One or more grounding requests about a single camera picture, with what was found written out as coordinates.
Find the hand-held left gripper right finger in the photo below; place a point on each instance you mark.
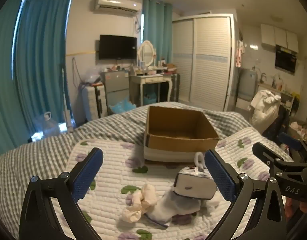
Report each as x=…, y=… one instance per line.
x=219, y=177

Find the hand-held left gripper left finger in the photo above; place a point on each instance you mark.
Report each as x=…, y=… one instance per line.
x=87, y=173

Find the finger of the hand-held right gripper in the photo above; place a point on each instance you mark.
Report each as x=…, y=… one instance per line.
x=289, y=140
x=264, y=152

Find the small white box with loop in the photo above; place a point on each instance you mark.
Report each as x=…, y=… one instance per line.
x=194, y=183

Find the white sock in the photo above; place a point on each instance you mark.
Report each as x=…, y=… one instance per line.
x=172, y=206

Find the cream fabric scrunchie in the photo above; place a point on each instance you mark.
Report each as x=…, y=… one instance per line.
x=141, y=203

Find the cardboard box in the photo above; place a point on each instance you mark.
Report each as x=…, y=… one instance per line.
x=179, y=130

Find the person's right hand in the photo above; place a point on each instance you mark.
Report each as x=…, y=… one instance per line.
x=294, y=208

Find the dark hanging clothing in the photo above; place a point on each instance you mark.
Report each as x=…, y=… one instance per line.
x=277, y=126

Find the quilted floral blanket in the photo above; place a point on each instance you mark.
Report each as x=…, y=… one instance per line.
x=118, y=180

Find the white laundry bundle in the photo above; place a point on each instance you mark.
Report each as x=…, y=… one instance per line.
x=264, y=110

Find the clear water jug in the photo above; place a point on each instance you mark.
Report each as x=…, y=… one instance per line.
x=47, y=126

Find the grey washing machine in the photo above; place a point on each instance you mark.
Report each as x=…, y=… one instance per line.
x=247, y=83

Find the white ribbed suitcase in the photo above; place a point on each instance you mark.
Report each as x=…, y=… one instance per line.
x=92, y=102

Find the blue plastic bag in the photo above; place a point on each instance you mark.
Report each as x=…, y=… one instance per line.
x=122, y=107

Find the grey mini fridge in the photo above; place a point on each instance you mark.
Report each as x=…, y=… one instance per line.
x=116, y=85

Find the clear plastic bag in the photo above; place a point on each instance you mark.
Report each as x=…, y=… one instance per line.
x=92, y=76

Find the patterned hanging cloth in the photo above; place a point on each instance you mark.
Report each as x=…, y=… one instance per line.
x=239, y=53

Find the dark suitcase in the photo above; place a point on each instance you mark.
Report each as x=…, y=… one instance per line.
x=175, y=87

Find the white sliding door wardrobe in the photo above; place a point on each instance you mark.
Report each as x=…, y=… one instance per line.
x=206, y=62

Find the white dressing table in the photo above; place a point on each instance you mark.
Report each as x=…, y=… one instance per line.
x=149, y=78

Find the wide teal window curtain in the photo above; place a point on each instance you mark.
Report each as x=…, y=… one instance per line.
x=38, y=62

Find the white oval mirror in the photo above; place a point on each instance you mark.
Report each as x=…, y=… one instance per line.
x=146, y=53

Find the narrow teal curtain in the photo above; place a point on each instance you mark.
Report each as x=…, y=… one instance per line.
x=158, y=27

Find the white air conditioner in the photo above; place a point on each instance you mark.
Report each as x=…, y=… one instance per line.
x=117, y=5

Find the white wall cabinets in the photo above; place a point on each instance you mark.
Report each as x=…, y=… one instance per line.
x=278, y=36

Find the black wall television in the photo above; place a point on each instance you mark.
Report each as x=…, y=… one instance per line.
x=118, y=47

